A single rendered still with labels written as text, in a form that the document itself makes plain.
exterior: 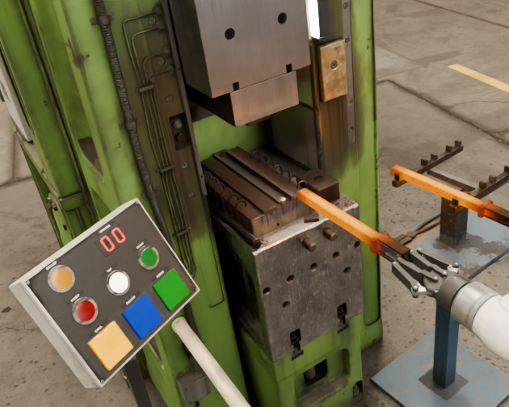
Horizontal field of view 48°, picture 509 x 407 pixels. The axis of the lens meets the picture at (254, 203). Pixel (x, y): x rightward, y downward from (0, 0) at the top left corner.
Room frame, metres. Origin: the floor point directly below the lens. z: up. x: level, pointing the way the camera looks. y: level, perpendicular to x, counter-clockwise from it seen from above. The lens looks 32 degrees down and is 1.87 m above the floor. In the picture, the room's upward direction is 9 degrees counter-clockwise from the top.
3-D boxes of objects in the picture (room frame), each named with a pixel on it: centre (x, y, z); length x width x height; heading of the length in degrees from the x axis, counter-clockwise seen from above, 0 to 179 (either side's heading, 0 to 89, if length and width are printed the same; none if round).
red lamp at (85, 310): (0.93, 0.39, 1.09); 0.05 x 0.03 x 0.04; 116
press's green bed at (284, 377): (1.61, -0.02, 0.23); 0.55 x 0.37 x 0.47; 26
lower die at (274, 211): (1.58, 0.02, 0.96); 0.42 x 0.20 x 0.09; 26
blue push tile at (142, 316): (0.98, 0.29, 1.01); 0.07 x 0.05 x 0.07; 141
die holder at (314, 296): (1.61, -0.02, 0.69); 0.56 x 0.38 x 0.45; 26
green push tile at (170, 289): (1.06, 0.23, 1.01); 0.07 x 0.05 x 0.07; 141
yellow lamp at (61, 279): (0.96, 0.42, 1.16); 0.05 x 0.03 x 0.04; 116
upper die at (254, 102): (1.58, 0.02, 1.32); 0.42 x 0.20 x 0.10; 26
